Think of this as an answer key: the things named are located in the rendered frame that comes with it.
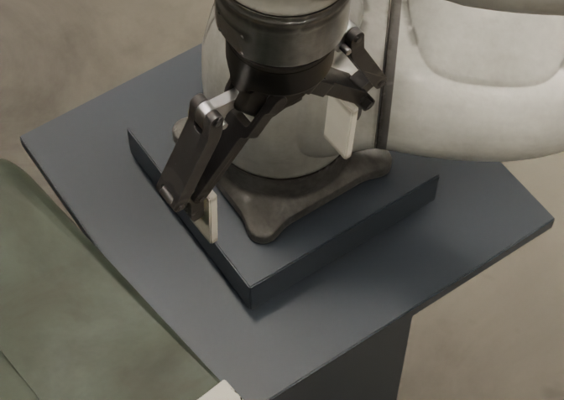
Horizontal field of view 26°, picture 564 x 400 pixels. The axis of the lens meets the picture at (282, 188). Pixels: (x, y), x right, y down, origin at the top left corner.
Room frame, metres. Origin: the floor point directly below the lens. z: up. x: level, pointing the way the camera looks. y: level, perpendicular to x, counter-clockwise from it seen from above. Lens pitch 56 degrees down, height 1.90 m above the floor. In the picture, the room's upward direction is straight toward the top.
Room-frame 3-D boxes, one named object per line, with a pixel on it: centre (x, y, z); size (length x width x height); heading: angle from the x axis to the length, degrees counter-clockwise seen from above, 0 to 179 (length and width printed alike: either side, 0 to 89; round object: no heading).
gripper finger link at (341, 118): (0.59, -0.05, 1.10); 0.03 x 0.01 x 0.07; 37
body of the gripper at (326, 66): (0.55, 0.00, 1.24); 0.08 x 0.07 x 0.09; 127
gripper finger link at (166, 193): (0.50, 0.07, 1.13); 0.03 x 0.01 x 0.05; 127
